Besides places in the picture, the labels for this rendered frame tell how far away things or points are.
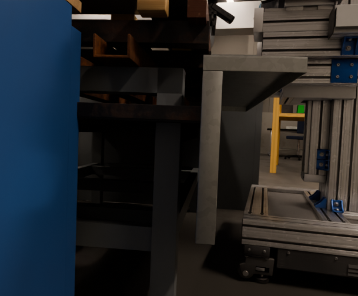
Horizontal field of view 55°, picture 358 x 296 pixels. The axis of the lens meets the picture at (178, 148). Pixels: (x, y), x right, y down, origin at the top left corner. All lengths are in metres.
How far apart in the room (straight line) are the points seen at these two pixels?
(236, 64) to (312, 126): 0.92
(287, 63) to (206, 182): 0.28
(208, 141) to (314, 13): 0.83
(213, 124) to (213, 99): 0.05
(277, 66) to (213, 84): 0.13
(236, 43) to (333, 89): 8.36
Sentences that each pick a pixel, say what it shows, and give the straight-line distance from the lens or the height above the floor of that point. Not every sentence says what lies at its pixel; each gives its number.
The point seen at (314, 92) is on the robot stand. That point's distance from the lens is 1.47.
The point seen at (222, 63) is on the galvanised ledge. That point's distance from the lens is 0.70.
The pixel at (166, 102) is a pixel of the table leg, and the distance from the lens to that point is 0.82.
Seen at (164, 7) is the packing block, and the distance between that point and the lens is 0.76.
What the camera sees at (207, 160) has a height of 0.47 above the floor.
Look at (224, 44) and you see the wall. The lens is 9.80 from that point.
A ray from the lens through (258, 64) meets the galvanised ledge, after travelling 0.70.
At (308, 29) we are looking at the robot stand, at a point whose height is 0.91.
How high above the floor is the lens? 0.53
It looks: 3 degrees down
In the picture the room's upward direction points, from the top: 2 degrees clockwise
